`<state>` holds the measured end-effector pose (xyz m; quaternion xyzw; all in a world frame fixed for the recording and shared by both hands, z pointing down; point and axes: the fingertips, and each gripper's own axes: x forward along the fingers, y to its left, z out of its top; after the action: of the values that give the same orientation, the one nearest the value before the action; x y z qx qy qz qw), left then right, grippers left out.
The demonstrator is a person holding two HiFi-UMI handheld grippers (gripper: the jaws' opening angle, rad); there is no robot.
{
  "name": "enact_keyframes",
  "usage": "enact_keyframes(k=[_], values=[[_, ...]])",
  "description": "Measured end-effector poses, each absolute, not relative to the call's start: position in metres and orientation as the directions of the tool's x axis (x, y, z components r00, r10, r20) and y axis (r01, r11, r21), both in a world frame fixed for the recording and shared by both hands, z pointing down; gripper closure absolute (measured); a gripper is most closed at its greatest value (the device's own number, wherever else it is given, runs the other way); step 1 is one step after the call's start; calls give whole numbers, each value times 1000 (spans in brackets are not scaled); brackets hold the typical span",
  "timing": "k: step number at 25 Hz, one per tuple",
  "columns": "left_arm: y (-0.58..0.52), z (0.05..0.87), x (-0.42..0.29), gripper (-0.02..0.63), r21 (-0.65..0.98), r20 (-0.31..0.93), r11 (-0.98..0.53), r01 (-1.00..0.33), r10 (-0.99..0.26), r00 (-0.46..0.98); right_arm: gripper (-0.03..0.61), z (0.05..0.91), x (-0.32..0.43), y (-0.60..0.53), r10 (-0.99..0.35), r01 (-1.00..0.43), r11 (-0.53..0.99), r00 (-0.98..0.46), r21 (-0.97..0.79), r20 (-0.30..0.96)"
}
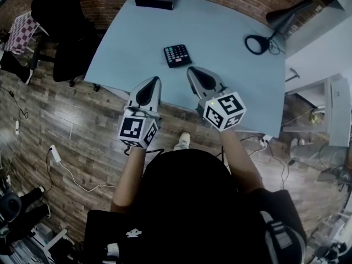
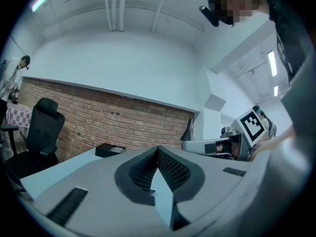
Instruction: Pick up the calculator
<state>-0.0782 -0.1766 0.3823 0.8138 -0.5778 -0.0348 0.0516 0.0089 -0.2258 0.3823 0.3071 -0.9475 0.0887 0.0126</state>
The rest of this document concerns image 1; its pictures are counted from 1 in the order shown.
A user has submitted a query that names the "white floor cable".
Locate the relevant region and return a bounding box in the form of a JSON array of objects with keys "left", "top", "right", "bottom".
[{"left": 58, "top": 162, "right": 118, "bottom": 194}]

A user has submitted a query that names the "dark grey round object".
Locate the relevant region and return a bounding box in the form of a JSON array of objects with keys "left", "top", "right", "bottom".
[{"left": 0, "top": 192, "right": 23, "bottom": 223}]

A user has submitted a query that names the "person's left forearm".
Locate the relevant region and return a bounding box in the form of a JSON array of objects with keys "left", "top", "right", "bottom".
[{"left": 111, "top": 147, "right": 146, "bottom": 214}]

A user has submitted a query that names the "black office chair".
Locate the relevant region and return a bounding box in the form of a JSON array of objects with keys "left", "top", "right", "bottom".
[{"left": 30, "top": 0, "right": 102, "bottom": 92}]

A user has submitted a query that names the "black desk lamp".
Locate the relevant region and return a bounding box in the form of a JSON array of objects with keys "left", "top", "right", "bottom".
[{"left": 244, "top": 0, "right": 315, "bottom": 56}]

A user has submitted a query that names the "checkered cloth table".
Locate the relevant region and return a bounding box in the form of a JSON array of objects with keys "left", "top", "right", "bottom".
[{"left": 3, "top": 11, "right": 42, "bottom": 56}]

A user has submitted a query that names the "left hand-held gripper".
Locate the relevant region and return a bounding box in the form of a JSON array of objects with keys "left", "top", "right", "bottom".
[{"left": 117, "top": 76, "right": 162, "bottom": 149}]

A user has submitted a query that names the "person's right forearm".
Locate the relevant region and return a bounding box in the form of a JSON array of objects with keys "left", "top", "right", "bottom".
[{"left": 219, "top": 128, "right": 265, "bottom": 195}]

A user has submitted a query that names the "black cable with inline adapter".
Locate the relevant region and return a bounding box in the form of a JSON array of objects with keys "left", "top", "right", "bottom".
[{"left": 0, "top": 86, "right": 29, "bottom": 120}]

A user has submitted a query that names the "black calculator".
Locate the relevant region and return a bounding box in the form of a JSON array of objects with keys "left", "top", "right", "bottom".
[{"left": 163, "top": 44, "right": 193, "bottom": 69}]

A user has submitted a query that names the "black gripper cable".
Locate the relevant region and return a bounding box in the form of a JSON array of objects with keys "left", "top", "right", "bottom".
[{"left": 123, "top": 145, "right": 166, "bottom": 157}]

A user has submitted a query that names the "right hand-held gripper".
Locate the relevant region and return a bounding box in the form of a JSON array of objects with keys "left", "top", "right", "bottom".
[{"left": 186, "top": 67, "right": 247, "bottom": 131}]

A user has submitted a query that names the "white rectangular appliance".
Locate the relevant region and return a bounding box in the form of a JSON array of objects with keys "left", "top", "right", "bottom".
[{"left": 328, "top": 77, "right": 352, "bottom": 148}]

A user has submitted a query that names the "grey lever handle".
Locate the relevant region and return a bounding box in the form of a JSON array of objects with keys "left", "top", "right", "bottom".
[{"left": 285, "top": 68, "right": 301, "bottom": 83}]

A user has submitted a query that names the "person's black shirt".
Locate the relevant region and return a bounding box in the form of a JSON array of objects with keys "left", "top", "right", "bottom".
[{"left": 84, "top": 148, "right": 307, "bottom": 264}]

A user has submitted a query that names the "person's right white shoe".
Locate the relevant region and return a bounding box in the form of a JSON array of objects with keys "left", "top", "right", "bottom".
[{"left": 173, "top": 132, "right": 191, "bottom": 151}]

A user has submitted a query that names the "white metal rack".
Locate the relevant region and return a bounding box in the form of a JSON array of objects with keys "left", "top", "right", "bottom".
[{"left": 27, "top": 224, "right": 68, "bottom": 264}]

